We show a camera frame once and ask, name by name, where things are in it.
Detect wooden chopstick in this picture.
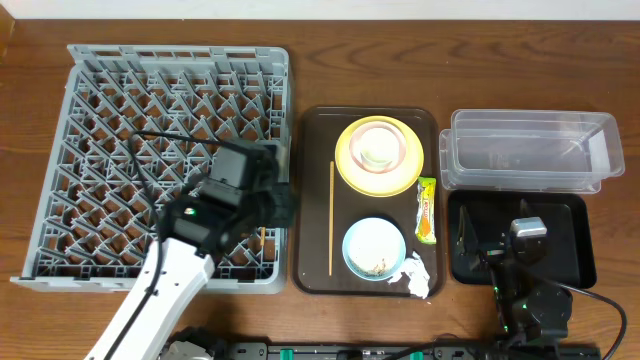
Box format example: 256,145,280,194
328,161,335,277
260,227,266,248

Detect clear plastic bin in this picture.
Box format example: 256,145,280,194
439,109,625,194

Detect light blue bowl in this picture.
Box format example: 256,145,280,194
342,217,406,282

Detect grey dishwasher rack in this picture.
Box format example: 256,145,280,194
15,44,293,293

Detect yellow plate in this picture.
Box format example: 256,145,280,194
335,115,425,197

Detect white tissue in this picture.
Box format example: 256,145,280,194
387,251,430,299

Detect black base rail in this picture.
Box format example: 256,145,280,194
164,327,601,360

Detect pink bowl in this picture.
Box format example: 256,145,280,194
349,121,406,174

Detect yellow green snack wrapper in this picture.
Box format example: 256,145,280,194
415,177,437,245

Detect black tray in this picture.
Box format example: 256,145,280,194
447,190,597,289

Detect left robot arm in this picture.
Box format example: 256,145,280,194
88,140,295,359

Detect food scraps rice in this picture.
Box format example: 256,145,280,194
348,226,398,277

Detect white cup in bowl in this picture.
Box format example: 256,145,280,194
360,128,398,171

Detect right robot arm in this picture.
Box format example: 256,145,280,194
457,206,573,355

